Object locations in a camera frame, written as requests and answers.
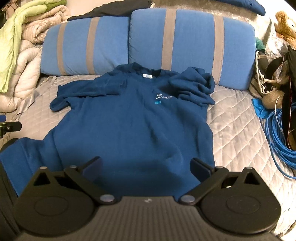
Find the blue coiled cable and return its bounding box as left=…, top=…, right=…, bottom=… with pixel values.
left=265, top=108, right=296, bottom=180

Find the left blue striped pillow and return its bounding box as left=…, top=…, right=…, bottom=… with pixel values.
left=41, top=16, right=130, bottom=76

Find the turquoise cloth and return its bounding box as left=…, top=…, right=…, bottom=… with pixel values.
left=252, top=98, right=270, bottom=119

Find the navy folded blanket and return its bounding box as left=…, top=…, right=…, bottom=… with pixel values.
left=217, top=0, right=266, bottom=16

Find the white quilted comforter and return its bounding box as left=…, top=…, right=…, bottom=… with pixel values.
left=1, top=40, right=42, bottom=113

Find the striped canvas bag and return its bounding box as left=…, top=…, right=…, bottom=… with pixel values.
left=249, top=51, right=280, bottom=99

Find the brown teddy bear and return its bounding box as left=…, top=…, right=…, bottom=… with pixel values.
left=274, top=11, right=296, bottom=49

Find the dark blue sweatshirt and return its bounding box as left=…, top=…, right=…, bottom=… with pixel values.
left=1, top=63, right=215, bottom=198

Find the right blue striped pillow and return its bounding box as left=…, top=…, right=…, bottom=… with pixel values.
left=129, top=8, right=256, bottom=90

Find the light green blanket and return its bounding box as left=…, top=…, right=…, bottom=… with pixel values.
left=1, top=0, right=67, bottom=93

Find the black garment on pillows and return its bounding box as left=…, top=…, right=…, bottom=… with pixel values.
left=67, top=0, right=152, bottom=22

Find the blue striped pillow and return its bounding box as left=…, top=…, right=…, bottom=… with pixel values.
left=41, top=16, right=130, bottom=76
left=129, top=8, right=256, bottom=90

